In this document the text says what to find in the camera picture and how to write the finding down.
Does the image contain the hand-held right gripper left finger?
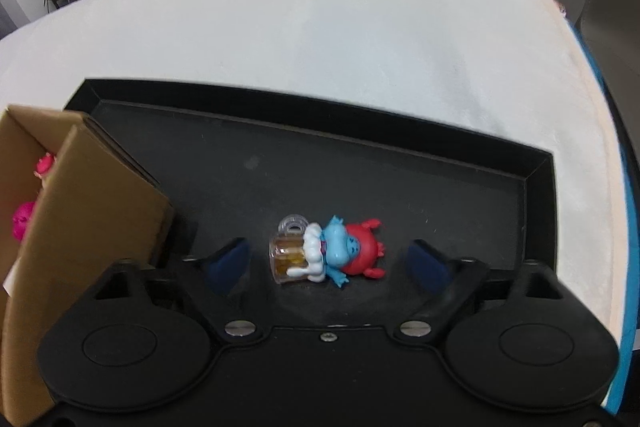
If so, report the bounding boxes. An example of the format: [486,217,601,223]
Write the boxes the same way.
[92,237,261,340]

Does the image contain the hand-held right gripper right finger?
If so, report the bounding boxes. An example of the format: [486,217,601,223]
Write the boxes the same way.
[395,239,571,340]

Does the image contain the blue figure with beer mug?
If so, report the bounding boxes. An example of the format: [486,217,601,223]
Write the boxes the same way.
[268,214,387,290]

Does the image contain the black plastic tray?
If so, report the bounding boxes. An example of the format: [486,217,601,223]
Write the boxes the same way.
[62,78,557,328]

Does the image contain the brown cardboard box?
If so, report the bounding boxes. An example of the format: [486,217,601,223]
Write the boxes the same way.
[0,105,175,427]

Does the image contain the brown toy figure pink hat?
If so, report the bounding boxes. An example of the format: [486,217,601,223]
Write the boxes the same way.
[33,151,57,180]

